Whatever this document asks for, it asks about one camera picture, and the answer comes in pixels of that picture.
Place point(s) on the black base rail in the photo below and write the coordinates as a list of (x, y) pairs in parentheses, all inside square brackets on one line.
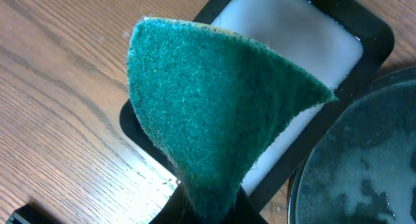
[(32, 213)]

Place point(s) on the black rectangular sponge tray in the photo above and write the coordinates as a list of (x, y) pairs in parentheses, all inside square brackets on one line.
[(340, 42)]

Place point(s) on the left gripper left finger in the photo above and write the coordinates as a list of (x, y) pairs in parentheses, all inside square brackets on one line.
[(175, 210)]

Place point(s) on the round black serving tray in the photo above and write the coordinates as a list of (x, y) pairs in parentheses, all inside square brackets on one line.
[(363, 169)]

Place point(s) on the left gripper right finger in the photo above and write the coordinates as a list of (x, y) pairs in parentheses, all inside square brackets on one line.
[(244, 212)]

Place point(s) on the green yellow sponge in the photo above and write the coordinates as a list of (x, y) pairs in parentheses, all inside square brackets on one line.
[(213, 101)]

